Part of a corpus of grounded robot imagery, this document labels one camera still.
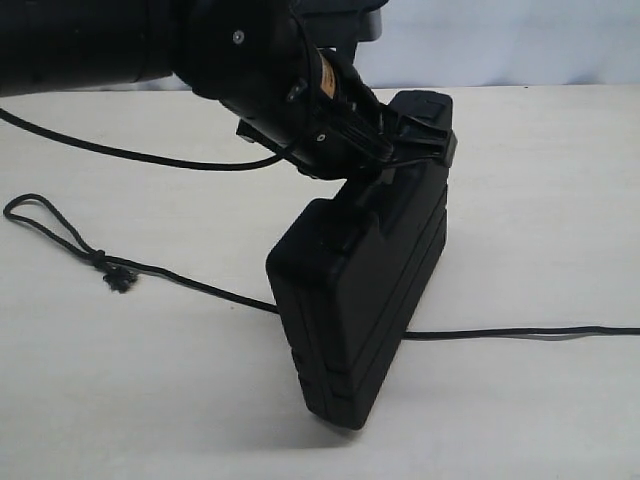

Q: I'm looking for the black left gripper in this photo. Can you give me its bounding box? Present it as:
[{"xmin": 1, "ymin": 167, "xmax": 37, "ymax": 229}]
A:
[{"xmin": 189, "ymin": 9, "xmax": 458, "ymax": 180}]

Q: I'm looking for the black plastic carry case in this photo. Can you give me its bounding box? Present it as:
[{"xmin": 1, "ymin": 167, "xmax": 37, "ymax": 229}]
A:
[{"xmin": 266, "ymin": 90, "xmax": 453, "ymax": 430}]

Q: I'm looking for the black knotted cord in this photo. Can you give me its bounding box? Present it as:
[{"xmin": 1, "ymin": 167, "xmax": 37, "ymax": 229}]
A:
[{"xmin": 2, "ymin": 193, "xmax": 640, "ymax": 346}]

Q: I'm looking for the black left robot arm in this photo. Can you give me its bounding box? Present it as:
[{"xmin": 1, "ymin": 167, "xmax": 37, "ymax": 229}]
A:
[{"xmin": 1, "ymin": 1, "xmax": 457, "ymax": 180}]

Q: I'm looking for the white backdrop curtain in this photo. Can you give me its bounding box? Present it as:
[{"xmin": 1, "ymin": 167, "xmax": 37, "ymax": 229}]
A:
[{"xmin": 99, "ymin": 0, "xmax": 640, "ymax": 92}]

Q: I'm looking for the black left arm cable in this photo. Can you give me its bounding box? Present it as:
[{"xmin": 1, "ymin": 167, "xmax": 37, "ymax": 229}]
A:
[{"xmin": 0, "ymin": 107, "xmax": 301, "ymax": 172}]

